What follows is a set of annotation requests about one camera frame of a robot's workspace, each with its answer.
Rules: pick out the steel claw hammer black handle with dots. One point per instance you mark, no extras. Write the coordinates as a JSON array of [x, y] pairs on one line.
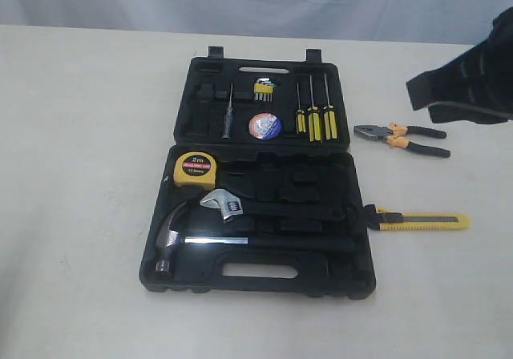
[[169, 240]]

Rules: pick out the yellow black utility knife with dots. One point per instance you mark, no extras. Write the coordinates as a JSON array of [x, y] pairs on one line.
[[380, 219]]

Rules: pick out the clear test pen screwdriver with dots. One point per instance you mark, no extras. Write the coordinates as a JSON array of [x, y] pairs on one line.
[[228, 117]]

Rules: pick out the right yellow black screwdriver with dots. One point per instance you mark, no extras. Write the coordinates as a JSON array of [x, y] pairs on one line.
[[329, 115]]

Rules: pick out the adjustable wrench black handle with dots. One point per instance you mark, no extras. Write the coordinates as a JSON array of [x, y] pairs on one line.
[[230, 205]]

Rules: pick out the yellow hex key set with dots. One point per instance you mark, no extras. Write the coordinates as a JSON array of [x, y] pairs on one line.
[[263, 90]]

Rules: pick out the yellow 2m tape measure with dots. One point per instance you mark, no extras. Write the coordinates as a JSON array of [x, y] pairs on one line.
[[194, 168]]

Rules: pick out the pliers orange black handles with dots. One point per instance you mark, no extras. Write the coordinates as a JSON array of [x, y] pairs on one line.
[[395, 135]]

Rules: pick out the black electrical tape roll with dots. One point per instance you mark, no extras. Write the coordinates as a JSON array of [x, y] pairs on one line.
[[264, 126]]

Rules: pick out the black plastic tool case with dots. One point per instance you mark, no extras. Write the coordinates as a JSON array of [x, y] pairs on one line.
[[288, 169]]

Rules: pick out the short yellow black screwdriver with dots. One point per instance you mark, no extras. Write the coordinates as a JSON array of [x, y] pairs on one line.
[[300, 114]]

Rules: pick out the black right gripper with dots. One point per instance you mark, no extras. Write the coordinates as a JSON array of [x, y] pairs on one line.
[[452, 92]]

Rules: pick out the middle yellow black screwdriver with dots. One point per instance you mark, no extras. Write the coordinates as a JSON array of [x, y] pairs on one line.
[[314, 119]]

